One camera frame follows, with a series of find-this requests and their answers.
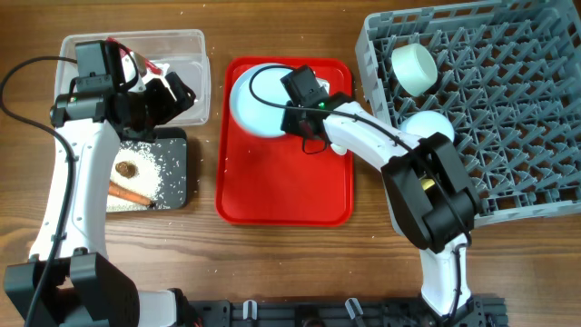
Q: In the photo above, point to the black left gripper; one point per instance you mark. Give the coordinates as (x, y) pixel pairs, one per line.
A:
(167, 107)

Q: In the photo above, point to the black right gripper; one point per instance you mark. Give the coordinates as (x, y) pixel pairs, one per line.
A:
(288, 123)

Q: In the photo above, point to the red snack wrapper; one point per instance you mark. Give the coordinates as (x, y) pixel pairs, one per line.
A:
(144, 65)

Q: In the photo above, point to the brown food scrap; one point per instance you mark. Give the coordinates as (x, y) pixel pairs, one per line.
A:
(126, 169)

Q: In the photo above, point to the white rice pile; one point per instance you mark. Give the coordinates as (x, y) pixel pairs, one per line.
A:
(150, 172)

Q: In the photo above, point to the orange carrot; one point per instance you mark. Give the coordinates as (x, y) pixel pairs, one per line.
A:
(118, 191)

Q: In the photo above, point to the light blue bowl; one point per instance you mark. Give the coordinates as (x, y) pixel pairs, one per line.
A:
(427, 123)

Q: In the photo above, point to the green bowl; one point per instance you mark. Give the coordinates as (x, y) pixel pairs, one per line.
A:
(414, 68)

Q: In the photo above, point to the white plastic spoon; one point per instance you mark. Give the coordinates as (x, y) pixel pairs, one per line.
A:
(338, 149)

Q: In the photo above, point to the yellow cup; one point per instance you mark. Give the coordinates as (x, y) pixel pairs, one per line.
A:
(427, 183)

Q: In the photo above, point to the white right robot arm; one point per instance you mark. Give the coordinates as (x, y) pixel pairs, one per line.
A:
(432, 200)

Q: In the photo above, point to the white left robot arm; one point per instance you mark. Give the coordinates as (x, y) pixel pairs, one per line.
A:
(68, 280)

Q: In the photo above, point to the grey-blue dishwasher rack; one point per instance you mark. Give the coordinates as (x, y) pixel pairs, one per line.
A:
(509, 83)

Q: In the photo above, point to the black tray bin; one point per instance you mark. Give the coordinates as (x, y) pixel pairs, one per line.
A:
(172, 181)

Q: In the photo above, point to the clear plastic bin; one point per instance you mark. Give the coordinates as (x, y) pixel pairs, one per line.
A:
(180, 51)

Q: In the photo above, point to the red plastic tray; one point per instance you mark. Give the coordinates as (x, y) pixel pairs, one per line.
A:
(282, 181)

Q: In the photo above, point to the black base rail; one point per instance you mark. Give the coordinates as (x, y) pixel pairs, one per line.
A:
(478, 312)

